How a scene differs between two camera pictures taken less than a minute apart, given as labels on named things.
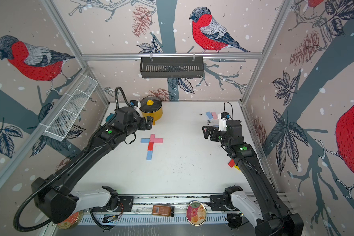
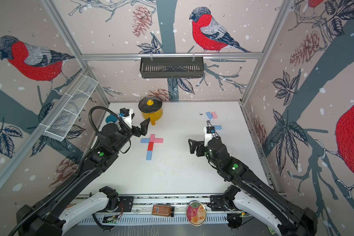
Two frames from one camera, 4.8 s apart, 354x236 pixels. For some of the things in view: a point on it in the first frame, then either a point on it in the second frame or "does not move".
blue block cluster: x=149 y=155 does not move
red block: x=150 y=146 does not move
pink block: x=158 y=140 does not move
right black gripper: x=207 y=133 → x=201 y=145
